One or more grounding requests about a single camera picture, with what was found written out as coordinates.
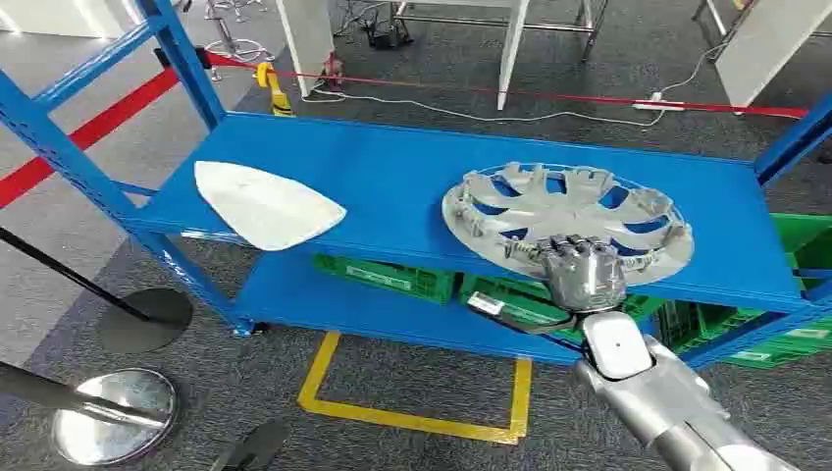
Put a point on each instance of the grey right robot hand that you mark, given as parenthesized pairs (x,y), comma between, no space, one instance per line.
(584,279)

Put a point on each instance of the silver plastic hubcap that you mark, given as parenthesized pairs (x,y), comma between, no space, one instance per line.
(572,211)

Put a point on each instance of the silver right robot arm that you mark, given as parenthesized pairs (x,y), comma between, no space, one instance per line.
(676,409)

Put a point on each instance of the green plastic crate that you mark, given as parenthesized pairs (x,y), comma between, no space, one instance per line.
(520,302)
(390,278)
(799,244)

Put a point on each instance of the white power strip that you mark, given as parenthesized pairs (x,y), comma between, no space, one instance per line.
(658,104)

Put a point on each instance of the red barrier belt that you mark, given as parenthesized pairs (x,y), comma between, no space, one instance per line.
(520,93)

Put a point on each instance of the blue metal shelf rack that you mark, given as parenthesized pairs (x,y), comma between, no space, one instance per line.
(390,182)

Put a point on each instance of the white table leg panel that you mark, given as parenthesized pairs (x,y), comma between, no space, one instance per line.
(512,52)
(309,39)

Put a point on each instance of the white slanted board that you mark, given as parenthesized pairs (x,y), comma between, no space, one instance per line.
(767,45)

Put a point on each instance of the small red stand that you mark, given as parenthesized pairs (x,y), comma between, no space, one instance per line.
(334,71)

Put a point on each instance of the white iron-shaped plate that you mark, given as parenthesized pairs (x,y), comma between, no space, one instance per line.
(266,207)

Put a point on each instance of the yellow black belt holder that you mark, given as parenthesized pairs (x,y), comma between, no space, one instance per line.
(278,94)

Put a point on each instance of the dark round stanchion base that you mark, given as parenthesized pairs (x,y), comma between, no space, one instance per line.
(257,445)

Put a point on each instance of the chrome stool base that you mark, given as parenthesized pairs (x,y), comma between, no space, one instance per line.
(237,47)

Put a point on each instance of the black belt clamp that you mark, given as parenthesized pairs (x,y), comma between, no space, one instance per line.
(166,57)

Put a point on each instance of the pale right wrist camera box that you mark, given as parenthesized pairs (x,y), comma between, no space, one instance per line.
(616,344)

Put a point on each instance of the grey metal table frame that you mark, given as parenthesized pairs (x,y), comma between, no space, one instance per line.
(591,29)

